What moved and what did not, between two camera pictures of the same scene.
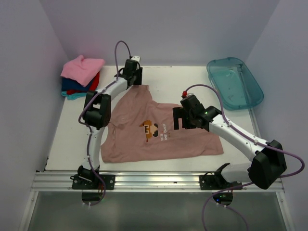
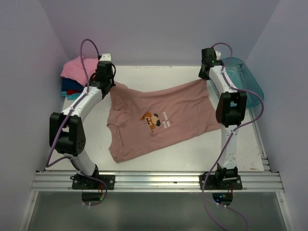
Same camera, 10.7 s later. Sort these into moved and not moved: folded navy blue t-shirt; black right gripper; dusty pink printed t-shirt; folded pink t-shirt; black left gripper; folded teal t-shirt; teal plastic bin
Moved: black right gripper; dusty pink printed t-shirt; black left gripper
Not moved: folded pink t-shirt; teal plastic bin; folded teal t-shirt; folded navy blue t-shirt
